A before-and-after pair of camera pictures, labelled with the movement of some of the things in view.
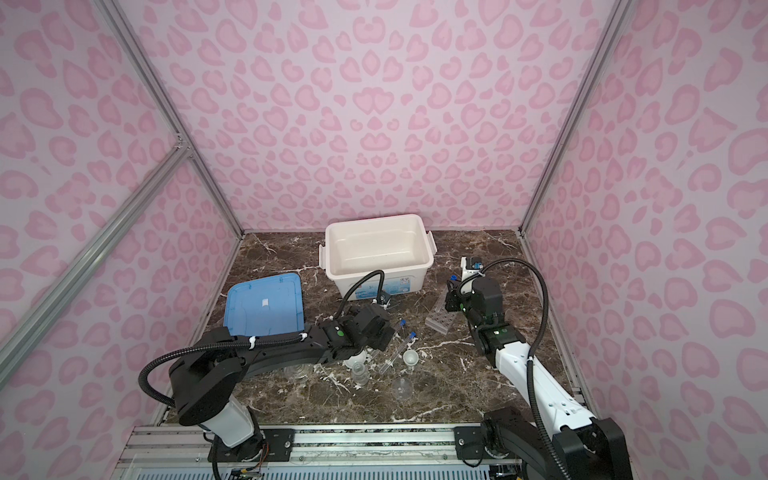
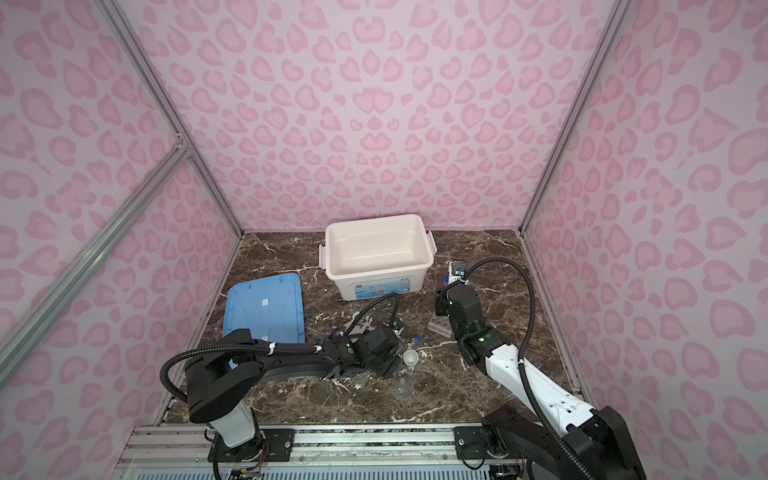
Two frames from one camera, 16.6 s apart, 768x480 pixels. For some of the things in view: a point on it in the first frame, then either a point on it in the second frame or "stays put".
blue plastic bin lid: (266, 306) stays put
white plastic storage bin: (397, 245) stays put
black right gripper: (452, 296) -> (441, 300)
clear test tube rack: (438, 318) stays put
